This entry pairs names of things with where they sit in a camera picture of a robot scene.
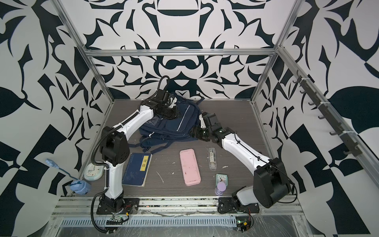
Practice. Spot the purple cylindrical container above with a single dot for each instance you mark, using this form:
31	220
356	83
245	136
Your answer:
220	188

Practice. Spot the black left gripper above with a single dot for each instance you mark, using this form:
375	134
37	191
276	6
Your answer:
174	113

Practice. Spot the aluminium frame rail base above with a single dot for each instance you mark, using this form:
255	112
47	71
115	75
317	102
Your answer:
180	217

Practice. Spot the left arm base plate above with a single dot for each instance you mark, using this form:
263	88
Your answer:
108	206

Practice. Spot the navy blue school backpack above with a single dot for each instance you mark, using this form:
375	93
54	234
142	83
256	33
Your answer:
158	133

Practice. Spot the blue book yellow label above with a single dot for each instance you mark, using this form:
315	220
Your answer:
137	169

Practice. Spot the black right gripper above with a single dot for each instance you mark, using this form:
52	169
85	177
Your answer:
195	132

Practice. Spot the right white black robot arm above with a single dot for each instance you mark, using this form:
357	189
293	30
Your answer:
270	180

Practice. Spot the pink pencil case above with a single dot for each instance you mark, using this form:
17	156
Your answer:
190	170

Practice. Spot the small green square clock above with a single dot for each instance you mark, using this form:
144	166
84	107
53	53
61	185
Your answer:
221	178

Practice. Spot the small green circuit board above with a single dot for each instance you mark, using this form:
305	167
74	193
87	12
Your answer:
243	224

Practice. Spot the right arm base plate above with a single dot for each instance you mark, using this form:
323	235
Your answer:
231	205

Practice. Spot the round mint alarm clock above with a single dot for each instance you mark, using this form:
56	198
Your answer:
93	173

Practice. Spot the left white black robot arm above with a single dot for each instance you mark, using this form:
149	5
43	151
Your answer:
112	149

